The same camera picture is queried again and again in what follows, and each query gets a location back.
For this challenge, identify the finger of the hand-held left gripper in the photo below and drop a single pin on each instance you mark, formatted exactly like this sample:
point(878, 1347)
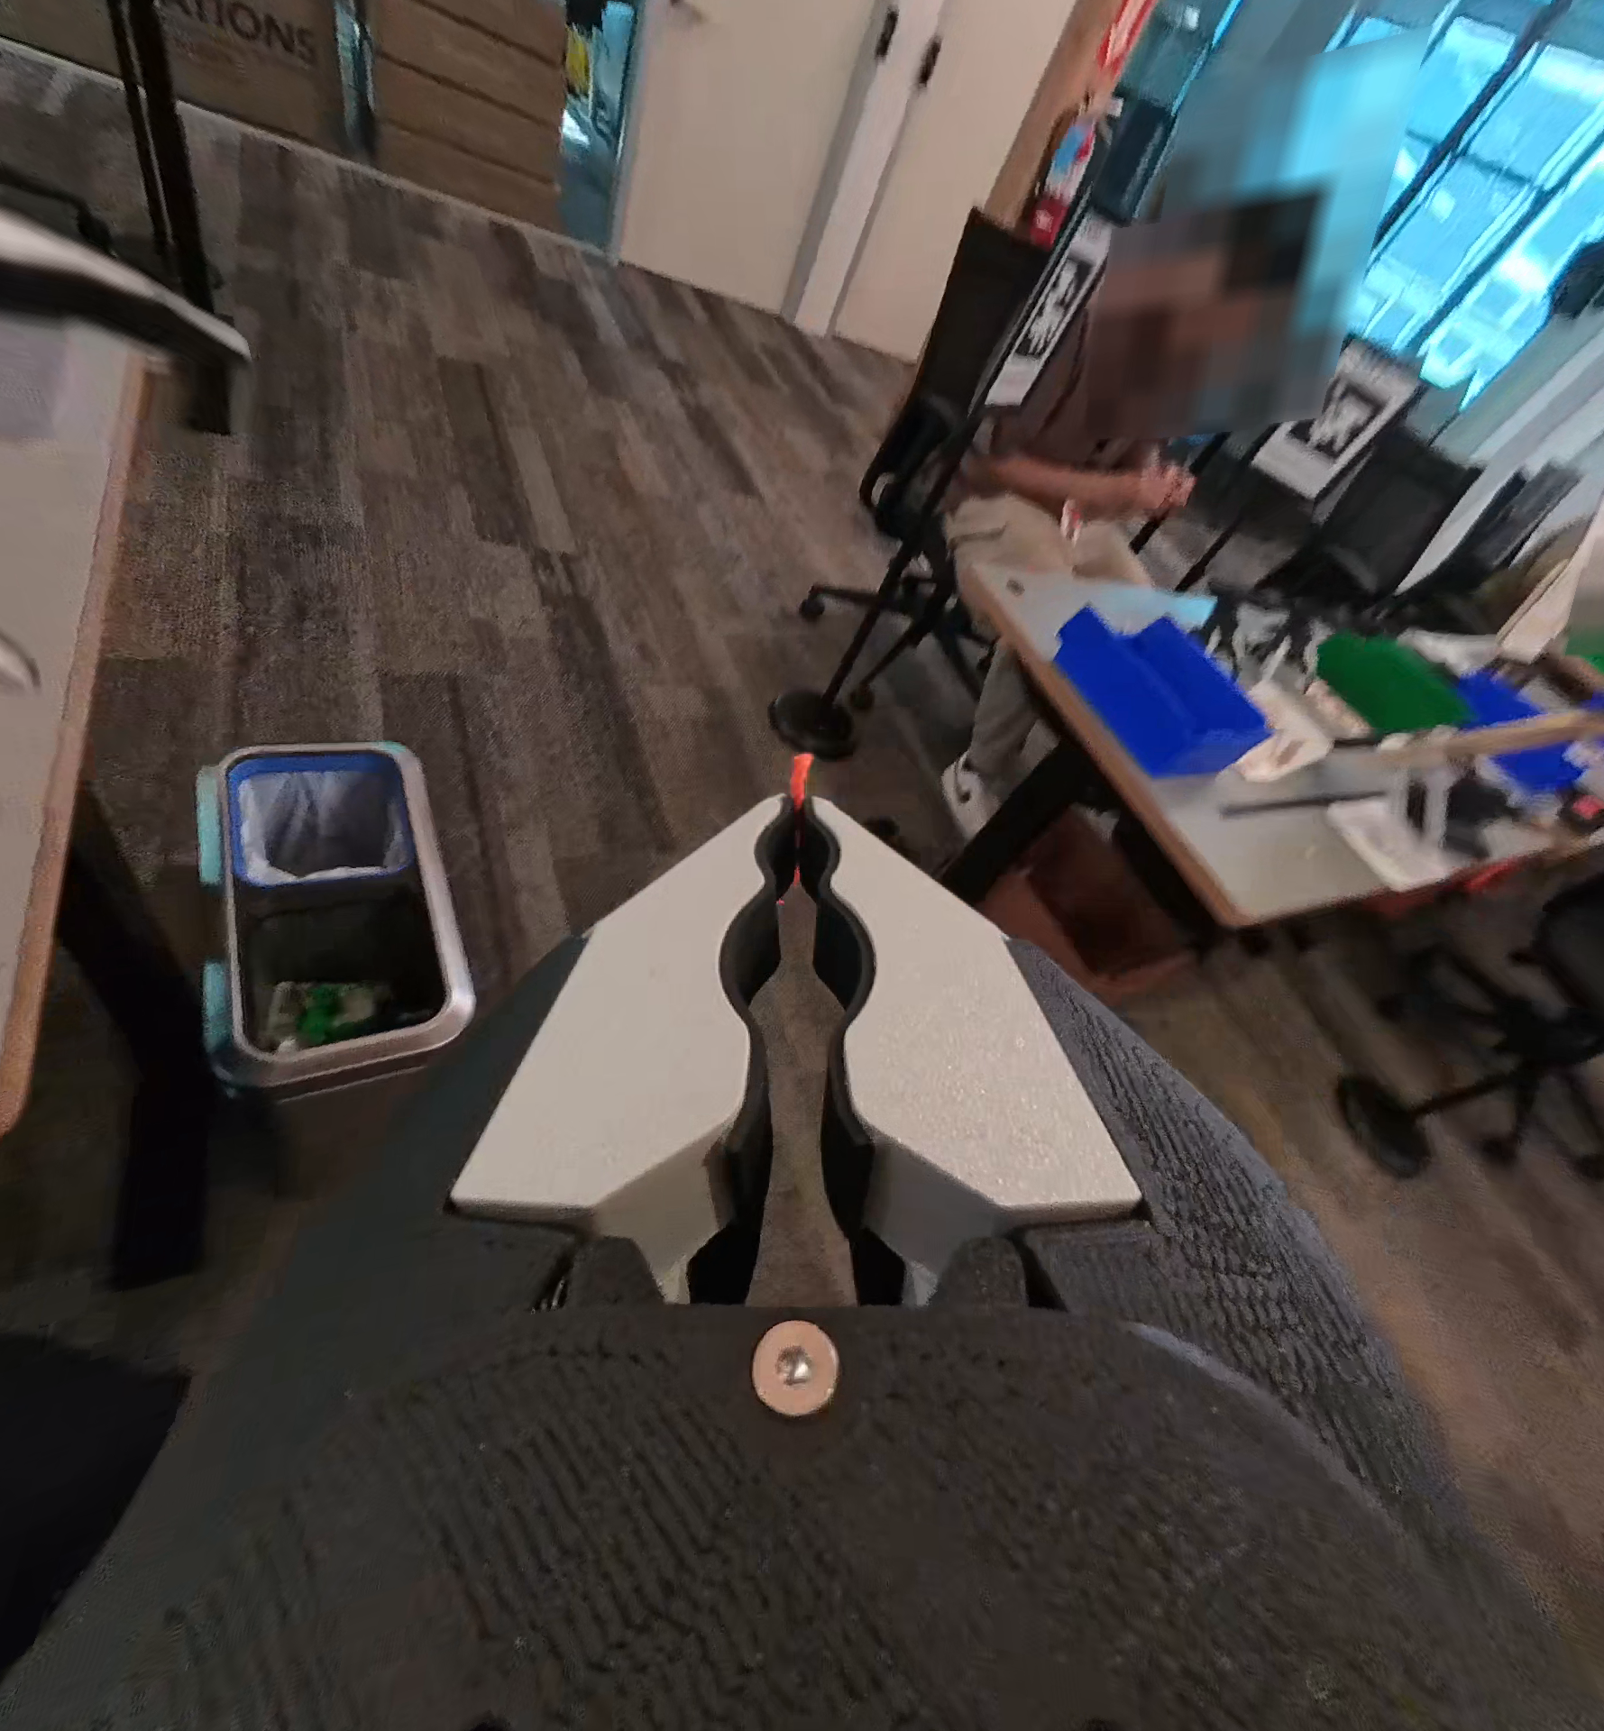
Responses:
point(83, 286)

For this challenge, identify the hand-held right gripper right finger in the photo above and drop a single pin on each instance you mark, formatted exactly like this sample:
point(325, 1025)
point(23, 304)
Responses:
point(976, 1082)

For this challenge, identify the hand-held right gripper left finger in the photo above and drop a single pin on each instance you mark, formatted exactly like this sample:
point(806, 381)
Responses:
point(611, 1082)

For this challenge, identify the black stand pole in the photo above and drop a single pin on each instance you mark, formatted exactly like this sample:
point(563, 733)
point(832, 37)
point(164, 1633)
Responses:
point(165, 195)

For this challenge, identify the large cardboard box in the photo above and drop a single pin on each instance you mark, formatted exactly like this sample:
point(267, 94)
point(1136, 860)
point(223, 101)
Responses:
point(183, 55)

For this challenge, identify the dark grey bin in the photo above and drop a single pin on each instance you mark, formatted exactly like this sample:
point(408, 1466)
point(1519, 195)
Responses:
point(314, 1124)

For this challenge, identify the grey work table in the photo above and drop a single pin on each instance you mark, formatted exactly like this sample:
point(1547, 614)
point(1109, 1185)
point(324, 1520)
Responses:
point(1233, 826)

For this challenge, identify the large blue parts bin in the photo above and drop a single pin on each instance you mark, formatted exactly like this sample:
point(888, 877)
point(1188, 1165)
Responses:
point(1152, 692)

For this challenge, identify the black office chair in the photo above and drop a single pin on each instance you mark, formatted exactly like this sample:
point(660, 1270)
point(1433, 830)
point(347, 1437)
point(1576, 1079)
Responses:
point(1533, 1025)
point(1383, 520)

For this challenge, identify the small blue parts bin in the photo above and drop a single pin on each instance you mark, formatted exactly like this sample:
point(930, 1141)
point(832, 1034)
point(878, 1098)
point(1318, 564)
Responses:
point(1519, 717)

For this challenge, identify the white door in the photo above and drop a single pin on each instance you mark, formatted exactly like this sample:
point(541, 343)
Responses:
point(733, 137)
point(951, 163)

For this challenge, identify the black stool chair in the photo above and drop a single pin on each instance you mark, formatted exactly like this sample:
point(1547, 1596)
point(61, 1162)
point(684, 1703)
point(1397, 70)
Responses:
point(951, 355)

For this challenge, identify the black white marker sign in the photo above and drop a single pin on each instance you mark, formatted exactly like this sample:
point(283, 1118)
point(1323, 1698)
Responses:
point(1358, 407)
point(1061, 313)

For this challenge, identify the wooden post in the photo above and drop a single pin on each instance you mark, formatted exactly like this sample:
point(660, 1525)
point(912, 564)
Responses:
point(1046, 137)

